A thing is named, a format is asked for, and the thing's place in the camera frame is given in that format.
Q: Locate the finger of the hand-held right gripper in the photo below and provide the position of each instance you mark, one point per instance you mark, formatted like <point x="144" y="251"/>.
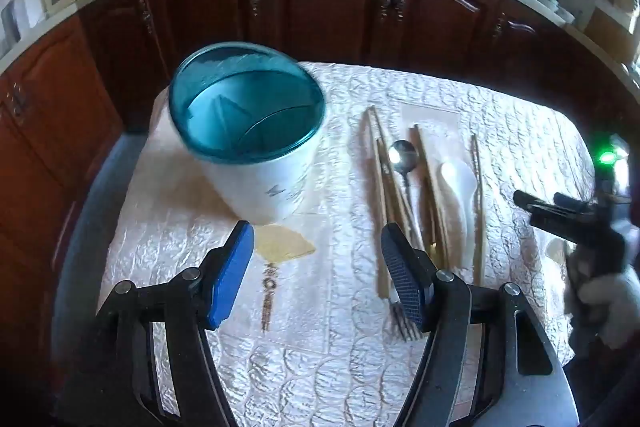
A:
<point x="560" y="219"/>

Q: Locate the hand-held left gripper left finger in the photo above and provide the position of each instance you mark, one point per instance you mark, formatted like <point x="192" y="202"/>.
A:
<point x="231" y="272"/>

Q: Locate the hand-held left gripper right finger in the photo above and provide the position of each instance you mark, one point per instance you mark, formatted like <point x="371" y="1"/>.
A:
<point x="404" y="277"/>

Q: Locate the metal fork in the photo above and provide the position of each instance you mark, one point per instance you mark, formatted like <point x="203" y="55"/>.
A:
<point x="404" y="324"/>

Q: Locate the wooden chopstick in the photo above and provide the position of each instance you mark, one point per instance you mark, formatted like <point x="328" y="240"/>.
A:
<point x="425" y="187"/>
<point x="392" y="177"/>
<point x="436" y="202"/>
<point x="378" y="217"/>
<point x="477" y="207"/>

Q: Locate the white ceramic spoon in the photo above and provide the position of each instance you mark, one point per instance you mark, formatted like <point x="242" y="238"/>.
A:
<point x="460" y="187"/>

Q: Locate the metal spoon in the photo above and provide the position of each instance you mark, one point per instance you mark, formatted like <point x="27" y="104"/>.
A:
<point x="402" y="156"/>

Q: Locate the white teal-rimmed utensil holder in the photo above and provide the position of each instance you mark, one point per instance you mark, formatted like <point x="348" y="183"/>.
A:
<point x="250" y="127"/>

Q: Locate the person's right hand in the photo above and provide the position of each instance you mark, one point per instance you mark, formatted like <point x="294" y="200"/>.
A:
<point x="607" y="302"/>

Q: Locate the white quilted tablecloth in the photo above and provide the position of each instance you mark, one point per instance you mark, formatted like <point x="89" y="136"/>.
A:
<point x="340" y="357"/>

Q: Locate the brown wooden base cabinets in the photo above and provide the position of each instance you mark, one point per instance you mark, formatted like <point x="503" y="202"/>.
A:
<point x="320" y="7"/>

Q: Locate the grey white countertop appliance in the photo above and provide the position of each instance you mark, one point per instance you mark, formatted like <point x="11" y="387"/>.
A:
<point x="10" y="24"/>

